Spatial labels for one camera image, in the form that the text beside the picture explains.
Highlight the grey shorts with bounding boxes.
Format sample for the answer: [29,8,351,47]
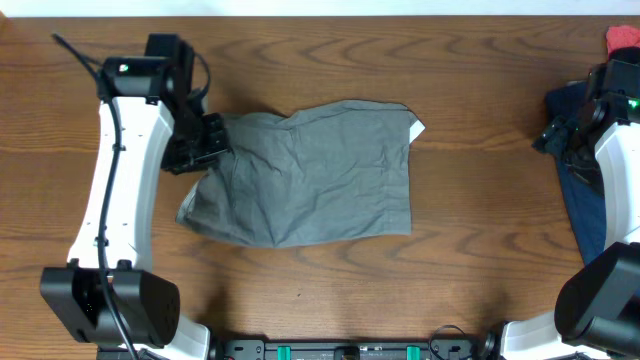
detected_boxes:
[176,100,425,248]

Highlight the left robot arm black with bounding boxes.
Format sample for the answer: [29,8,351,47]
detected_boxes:
[39,33,229,359]

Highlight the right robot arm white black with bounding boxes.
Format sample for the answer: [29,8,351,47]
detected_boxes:
[484,48,639,359]

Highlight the red cloth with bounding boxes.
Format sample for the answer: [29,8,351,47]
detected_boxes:
[605,25,640,55]

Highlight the dark blue garment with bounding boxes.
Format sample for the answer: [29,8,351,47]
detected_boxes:
[544,81,606,265]

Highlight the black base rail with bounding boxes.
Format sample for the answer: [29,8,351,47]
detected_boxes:
[210,334,501,360]

